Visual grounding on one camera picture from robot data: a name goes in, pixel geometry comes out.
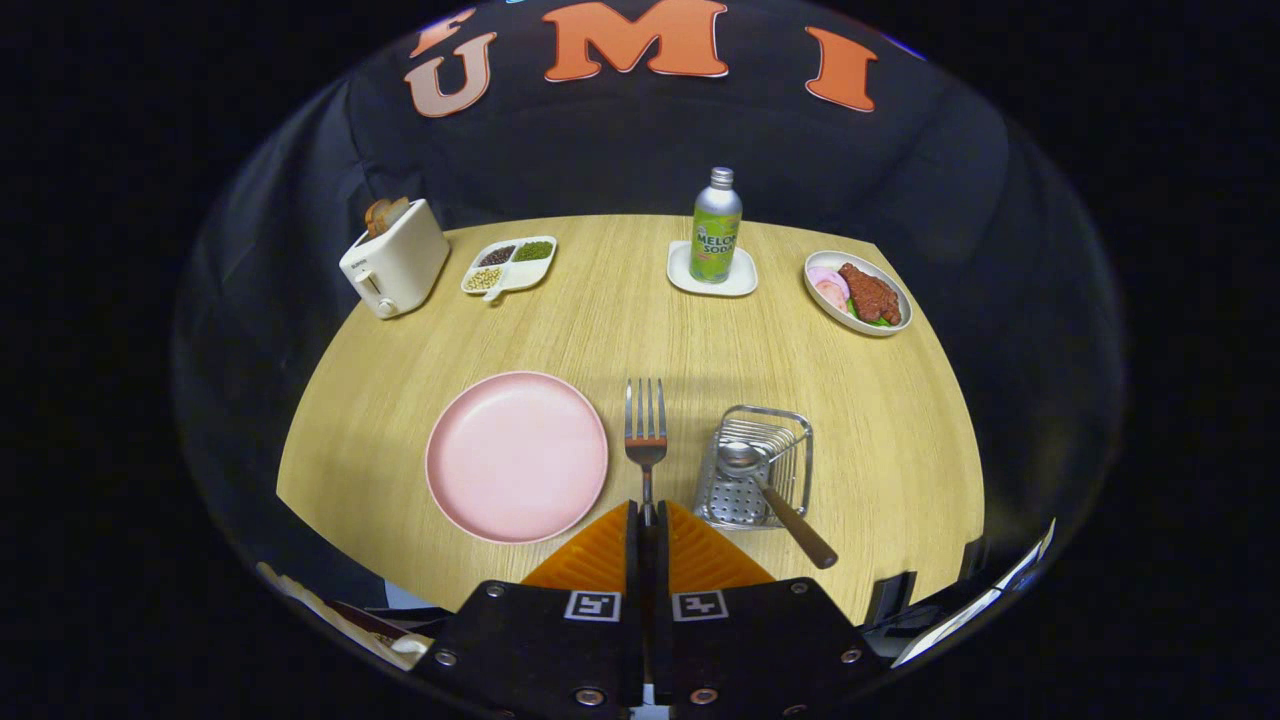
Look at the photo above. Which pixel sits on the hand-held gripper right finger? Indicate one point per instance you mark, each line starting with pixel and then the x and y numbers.
pixel 750 650

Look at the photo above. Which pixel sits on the white crumpled cloth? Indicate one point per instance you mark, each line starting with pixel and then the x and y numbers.
pixel 412 650

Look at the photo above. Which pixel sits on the white plate of food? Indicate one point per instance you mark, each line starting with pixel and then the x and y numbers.
pixel 818 300

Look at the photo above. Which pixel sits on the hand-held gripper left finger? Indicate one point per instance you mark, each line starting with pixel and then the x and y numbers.
pixel 560 650

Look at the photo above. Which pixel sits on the brown fried meat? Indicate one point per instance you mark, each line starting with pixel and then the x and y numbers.
pixel 870 295

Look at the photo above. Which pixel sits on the pink round plate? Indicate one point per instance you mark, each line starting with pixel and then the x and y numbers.
pixel 515 460

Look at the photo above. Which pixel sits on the white square coaster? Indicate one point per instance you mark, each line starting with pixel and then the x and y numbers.
pixel 680 275

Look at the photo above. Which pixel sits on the white divided dish of beans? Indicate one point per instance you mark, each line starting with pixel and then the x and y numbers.
pixel 515 275

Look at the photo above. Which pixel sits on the green soda bottle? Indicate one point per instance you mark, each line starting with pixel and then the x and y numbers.
pixel 716 230

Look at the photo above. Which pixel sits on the white toaster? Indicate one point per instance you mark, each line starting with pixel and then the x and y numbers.
pixel 400 265

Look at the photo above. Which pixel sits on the pink ham slices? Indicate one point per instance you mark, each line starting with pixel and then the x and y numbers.
pixel 830 288

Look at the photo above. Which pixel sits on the toast slices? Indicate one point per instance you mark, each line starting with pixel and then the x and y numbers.
pixel 383 214

